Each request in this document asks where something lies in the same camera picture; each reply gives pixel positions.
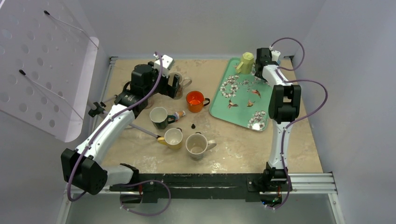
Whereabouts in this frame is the orange mug black handle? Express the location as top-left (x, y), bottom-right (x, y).
top-left (186, 91), bottom-right (210, 113)

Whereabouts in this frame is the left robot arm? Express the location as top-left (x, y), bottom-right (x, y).
top-left (61, 62), bottom-right (179, 201)

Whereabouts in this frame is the ice cream cone toy figure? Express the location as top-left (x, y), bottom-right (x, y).
top-left (173, 111), bottom-right (186, 122)

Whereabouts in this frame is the aluminium frame rail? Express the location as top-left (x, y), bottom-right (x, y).
top-left (63, 173), bottom-right (338, 195)

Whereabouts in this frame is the cream mug with coral print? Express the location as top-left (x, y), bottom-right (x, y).
top-left (169, 72), bottom-right (192, 100)

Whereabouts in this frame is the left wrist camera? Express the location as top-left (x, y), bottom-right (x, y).
top-left (154, 53), bottom-right (175, 78)

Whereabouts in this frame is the dark teal mug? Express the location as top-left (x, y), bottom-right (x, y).
top-left (149, 107), bottom-right (176, 130)

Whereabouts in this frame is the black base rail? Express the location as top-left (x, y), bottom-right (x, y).
top-left (109, 173), bottom-right (290, 204)

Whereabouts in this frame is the green floral tray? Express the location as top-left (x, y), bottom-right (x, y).
top-left (209, 57), bottom-right (272, 131)

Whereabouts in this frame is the lime green mug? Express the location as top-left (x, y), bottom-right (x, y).
top-left (235, 52), bottom-right (254, 74)

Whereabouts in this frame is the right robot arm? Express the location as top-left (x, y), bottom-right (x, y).
top-left (255, 48), bottom-right (301, 190)

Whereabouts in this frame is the yellow mug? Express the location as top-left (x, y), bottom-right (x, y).
top-left (157, 128), bottom-right (183, 150)

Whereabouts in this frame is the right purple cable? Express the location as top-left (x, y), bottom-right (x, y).
top-left (264, 37), bottom-right (329, 211)

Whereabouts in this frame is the beige dragon print mug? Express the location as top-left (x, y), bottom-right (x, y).
top-left (185, 132), bottom-right (217, 161)

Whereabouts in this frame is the white perforated panel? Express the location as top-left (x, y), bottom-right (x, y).
top-left (0, 0), bottom-right (99, 142)

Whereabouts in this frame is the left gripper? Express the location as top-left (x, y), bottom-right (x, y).
top-left (144, 62), bottom-right (179, 98)

